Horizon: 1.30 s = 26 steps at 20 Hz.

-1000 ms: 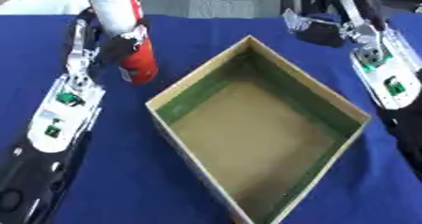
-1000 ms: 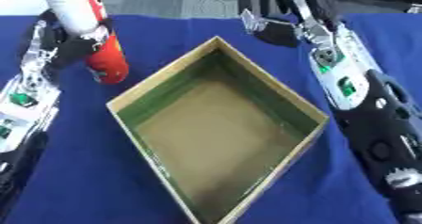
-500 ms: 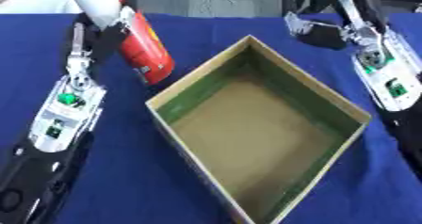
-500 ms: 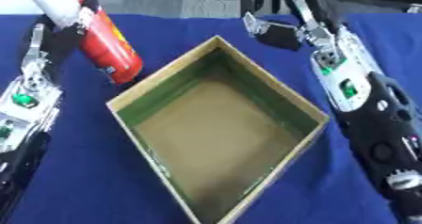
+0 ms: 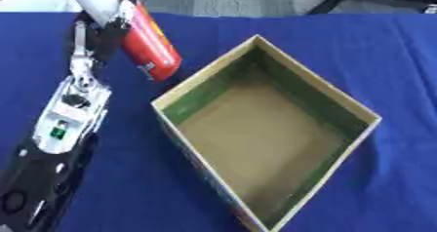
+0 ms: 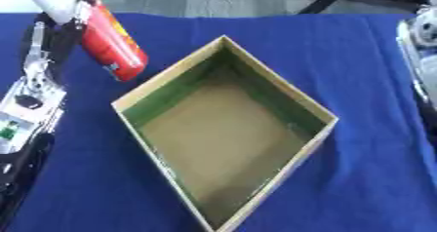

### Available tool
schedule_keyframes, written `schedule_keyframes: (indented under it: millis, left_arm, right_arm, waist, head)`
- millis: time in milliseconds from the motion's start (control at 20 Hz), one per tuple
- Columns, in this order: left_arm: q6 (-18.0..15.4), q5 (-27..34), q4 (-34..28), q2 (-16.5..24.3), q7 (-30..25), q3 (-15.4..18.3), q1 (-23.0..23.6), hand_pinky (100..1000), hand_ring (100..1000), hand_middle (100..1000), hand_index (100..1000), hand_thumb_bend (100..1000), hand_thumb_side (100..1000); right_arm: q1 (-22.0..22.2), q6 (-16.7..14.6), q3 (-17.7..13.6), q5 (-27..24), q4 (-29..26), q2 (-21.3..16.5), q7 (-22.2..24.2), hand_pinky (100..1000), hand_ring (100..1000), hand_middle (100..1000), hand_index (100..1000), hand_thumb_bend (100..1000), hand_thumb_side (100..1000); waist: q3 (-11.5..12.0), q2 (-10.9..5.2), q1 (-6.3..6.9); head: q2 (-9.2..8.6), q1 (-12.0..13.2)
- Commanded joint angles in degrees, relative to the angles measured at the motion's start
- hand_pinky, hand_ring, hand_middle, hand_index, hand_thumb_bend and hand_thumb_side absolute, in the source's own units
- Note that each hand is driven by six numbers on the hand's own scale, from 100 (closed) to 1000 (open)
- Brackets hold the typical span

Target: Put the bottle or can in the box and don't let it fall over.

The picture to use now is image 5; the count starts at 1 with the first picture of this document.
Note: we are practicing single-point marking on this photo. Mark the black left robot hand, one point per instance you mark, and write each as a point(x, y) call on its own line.
point(105, 39)

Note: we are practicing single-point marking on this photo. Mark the red and white bottle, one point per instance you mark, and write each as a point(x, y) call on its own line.
point(149, 49)

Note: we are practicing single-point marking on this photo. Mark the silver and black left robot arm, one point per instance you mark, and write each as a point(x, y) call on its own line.
point(62, 135)

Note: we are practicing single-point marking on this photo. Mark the tan cardboard box green inside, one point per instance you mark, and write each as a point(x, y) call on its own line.
point(267, 135)

